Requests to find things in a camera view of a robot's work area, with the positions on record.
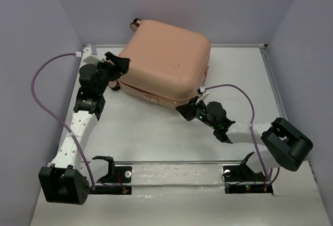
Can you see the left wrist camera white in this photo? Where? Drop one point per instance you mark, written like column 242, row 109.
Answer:
column 88, row 55

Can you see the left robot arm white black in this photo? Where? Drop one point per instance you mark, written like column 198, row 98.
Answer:
column 70, row 177

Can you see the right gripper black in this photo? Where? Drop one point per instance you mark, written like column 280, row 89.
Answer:
column 186, row 111

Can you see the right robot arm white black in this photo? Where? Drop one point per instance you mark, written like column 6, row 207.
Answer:
column 286, row 146

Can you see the pink hard-shell suitcase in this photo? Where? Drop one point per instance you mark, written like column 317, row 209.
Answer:
column 167, row 63

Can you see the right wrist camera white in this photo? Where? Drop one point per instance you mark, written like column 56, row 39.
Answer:
column 202, row 93

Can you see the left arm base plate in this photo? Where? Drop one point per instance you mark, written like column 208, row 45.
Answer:
column 114, row 181

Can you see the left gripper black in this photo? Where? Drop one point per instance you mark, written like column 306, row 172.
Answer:
column 121, row 65

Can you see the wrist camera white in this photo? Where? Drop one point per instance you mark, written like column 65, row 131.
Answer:
column 202, row 93
column 88, row 55

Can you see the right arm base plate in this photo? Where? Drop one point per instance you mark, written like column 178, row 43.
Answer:
column 247, row 181

